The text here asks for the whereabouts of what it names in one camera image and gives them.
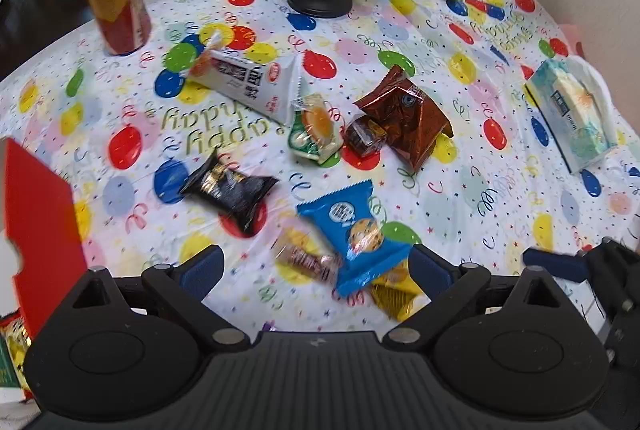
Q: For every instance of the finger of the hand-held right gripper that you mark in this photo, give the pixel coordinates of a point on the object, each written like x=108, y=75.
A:
x=550, y=262

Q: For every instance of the brown foil snack bag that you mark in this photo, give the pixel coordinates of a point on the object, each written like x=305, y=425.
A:
x=410, y=119

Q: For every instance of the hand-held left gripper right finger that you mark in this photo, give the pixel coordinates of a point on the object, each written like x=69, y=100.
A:
x=429, y=269

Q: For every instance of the balloon print tablecloth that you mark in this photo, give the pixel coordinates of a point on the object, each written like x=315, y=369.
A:
x=425, y=34

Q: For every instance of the black snack packet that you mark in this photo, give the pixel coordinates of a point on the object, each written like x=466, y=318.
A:
x=230, y=190

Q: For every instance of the tissue pack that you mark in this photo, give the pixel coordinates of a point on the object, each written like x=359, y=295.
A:
x=565, y=109

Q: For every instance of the small brown cake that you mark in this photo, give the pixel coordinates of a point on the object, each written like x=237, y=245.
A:
x=364, y=135

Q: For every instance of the red box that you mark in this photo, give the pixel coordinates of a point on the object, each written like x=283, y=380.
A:
x=40, y=220

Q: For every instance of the white snack packet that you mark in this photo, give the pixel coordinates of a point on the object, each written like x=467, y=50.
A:
x=250, y=79

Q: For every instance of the blue cookie packet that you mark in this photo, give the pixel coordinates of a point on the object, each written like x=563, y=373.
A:
x=350, y=220

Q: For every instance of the clear candy bar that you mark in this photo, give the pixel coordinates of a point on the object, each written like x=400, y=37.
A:
x=305, y=257

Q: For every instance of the green yellow snack packet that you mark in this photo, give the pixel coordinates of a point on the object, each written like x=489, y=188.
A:
x=12, y=350

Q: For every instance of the green orange jelly packet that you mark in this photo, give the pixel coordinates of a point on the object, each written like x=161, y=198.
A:
x=315, y=124

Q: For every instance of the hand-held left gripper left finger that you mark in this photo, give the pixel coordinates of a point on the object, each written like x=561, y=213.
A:
x=202, y=267

